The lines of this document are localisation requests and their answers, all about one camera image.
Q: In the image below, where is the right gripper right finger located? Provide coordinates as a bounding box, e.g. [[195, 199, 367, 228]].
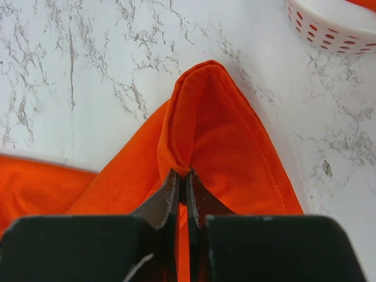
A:
[[186, 170, 365, 281]]

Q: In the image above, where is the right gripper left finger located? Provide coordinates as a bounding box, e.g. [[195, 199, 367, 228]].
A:
[[1, 170, 180, 281]]

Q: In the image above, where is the white plastic laundry basket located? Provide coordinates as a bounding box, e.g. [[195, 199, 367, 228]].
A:
[[283, 0, 376, 56]]

